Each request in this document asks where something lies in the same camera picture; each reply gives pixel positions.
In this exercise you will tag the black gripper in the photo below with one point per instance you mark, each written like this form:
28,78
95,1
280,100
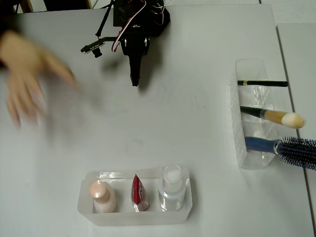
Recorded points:
135,50

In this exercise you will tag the pink bottle with pink cap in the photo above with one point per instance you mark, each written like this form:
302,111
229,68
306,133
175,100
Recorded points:
101,195

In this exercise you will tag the makeup brush with beige bristles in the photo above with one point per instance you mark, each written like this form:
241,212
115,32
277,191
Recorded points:
276,117

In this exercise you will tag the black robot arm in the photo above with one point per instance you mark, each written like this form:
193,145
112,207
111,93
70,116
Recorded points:
138,14

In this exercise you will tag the clear bottle with clear cap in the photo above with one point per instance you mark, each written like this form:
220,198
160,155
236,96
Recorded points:
171,187

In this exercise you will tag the person's bare hand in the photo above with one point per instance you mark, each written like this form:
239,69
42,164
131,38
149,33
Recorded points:
22,64

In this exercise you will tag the red cream tube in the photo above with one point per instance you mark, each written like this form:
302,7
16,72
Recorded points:
139,192

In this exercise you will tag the clear crystal-pattern organizer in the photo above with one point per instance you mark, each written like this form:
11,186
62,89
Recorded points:
238,148

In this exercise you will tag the dark cosmetic pencil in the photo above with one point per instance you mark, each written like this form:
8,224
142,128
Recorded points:
266,83

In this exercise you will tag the frosted plastic bin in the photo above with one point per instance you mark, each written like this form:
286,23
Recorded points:
133,218

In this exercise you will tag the blue round hairbrush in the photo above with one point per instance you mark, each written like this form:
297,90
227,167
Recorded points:
293,150

